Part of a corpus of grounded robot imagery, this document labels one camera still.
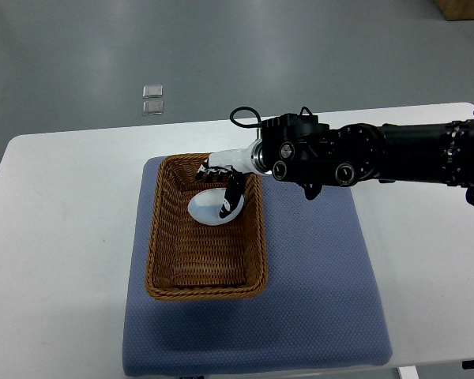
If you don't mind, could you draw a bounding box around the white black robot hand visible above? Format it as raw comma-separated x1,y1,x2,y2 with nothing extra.
195,148,257,219

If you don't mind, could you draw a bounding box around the blue white plush toy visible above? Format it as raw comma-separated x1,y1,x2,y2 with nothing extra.
187,188,239,226

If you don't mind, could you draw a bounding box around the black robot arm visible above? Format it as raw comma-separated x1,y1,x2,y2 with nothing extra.
195,107,474,220

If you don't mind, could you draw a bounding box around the brown wicker basket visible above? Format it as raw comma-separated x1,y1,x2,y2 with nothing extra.
145,153,268,301

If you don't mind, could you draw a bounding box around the upper metal floor plate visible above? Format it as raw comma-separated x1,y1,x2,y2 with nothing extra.
142,84,164,99

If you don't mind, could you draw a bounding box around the blue padded mat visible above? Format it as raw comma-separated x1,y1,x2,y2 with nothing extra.
122,158,393,377

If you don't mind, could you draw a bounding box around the brown cardboard box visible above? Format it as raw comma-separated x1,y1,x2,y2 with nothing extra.
434,0,474,21

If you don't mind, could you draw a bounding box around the black cable loop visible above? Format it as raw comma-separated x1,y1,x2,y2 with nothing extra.
229,107,262,139

